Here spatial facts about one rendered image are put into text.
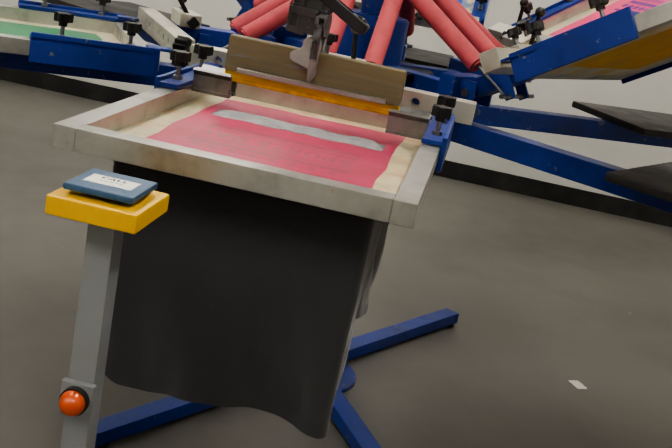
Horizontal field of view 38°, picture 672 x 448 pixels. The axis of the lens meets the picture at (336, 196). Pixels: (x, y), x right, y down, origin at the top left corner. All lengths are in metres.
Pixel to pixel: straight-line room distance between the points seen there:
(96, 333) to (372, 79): 0.88
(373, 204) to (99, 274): 0.41
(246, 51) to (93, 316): 0.84
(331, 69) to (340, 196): 0.62
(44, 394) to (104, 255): 1.50
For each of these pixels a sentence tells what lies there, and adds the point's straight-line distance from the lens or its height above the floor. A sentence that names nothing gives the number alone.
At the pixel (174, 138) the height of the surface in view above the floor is 0.95.
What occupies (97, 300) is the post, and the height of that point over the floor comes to 0.80.
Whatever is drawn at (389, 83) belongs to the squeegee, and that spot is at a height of 1.08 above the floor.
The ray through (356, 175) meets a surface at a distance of 1.72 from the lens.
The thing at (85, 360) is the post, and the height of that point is 0.71.
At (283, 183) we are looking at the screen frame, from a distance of 1.49.
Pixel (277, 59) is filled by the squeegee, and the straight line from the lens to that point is 2.08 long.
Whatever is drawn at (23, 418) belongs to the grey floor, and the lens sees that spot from 2.75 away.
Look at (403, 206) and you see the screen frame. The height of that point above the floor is 0.98.
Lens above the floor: 1.35
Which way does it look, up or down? 15 degrees down
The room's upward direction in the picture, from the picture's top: 11 degrees clockwise
